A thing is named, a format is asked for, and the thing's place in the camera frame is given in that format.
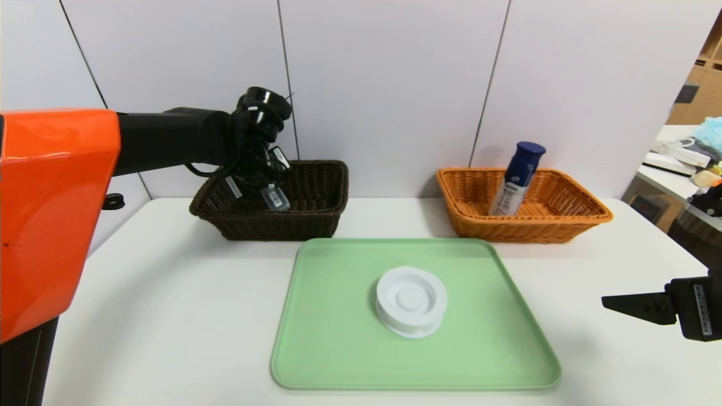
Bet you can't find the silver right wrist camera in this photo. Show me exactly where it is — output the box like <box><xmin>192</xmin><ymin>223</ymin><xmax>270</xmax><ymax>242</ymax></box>
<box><xmin>691</xmin><ymin>183</ymin><xmax>722</xmax><ymax>218</ymax></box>

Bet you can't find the white power strip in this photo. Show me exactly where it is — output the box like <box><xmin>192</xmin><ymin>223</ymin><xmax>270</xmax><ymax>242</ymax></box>
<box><xmin>643</xmin><ymin>138</ymin><xmax>711</xmax><ymax>170</ymax></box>

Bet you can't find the light blue cloth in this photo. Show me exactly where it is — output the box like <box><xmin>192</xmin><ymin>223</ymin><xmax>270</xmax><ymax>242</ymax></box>
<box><xmin>693</xmin><ymin>117</ymin><xmax>722</xmax><ymax>148</ymax></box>

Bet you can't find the white round plastic spool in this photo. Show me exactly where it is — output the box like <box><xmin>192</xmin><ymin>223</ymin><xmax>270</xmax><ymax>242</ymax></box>
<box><xmin>376</xmin><ymin>267</ymin><xmax>448</xmax><ymax>339</ymax></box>

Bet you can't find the orange wicker basket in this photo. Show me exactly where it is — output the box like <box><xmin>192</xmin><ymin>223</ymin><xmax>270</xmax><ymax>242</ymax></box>
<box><xmin>437</xmin><ymin>167</ymin><xmax>614</xmax><ymax>244</ymax></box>

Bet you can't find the blue white bottle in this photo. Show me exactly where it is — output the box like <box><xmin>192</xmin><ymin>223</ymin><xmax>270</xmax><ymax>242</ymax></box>
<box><xmin>488</xmin><ymin>141</ymin><xmax>547</xmax><ymax>217</ymax></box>

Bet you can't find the light green plastic tray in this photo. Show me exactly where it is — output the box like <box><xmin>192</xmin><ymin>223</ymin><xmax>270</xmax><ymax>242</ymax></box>
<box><xmin>270</xmin><ymin>237</ymin><xmax>562</xmax><ymax>391</ymax></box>

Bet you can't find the dark brown wicker basket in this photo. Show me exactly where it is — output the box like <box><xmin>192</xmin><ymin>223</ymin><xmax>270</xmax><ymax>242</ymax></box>
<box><xmin>189</xmin><ymin>160</ymin><xmax>349</xmax><ymax>241</ymax></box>

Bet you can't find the white side table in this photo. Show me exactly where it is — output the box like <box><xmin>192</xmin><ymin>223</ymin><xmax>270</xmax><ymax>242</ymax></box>
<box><xmin>636</xmin><ymin>124</ymin><xmax>722</xmax><ymax>222</ymax></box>

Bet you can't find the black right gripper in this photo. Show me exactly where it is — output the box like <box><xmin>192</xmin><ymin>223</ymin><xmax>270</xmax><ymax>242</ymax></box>
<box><xmin>601</xmin><ymin>267</ymin><xmax>722</xmax><ymax>342</ymax></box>

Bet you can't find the dark brown storage bin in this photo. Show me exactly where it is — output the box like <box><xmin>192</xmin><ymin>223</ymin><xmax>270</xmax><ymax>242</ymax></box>
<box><xmin>668</xmin><ymin>211</ymin><xmax>722</xmax><ymax>271</ymax></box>

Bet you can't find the grey pencil lead case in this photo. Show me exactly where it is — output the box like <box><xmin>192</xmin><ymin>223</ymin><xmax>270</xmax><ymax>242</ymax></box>
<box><xmin>261</xmin><ymin>185</ymin><xmax>291</xmax><ymax>213</ymax></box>

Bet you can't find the wooden shelf unit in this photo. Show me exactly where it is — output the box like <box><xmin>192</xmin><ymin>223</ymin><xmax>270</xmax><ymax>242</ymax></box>
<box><xmin>667</xmin><ymin>11</ymin><xmax>722</xmax><ymax>126</ymax></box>

